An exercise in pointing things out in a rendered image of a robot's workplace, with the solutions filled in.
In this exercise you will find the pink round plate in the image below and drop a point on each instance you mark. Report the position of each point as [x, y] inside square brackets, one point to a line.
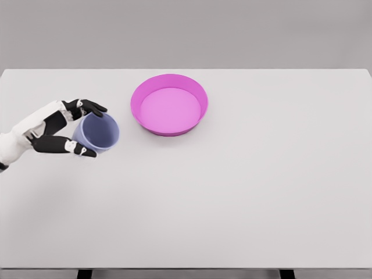
[170, 107]

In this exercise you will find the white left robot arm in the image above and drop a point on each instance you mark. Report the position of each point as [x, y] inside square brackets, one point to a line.
[8, 148]

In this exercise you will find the lavender plastic cup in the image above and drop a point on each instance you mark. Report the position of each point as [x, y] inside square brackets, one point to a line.
[100, 133]

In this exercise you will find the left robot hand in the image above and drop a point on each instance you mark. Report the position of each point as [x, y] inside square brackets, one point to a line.
[43, 122]

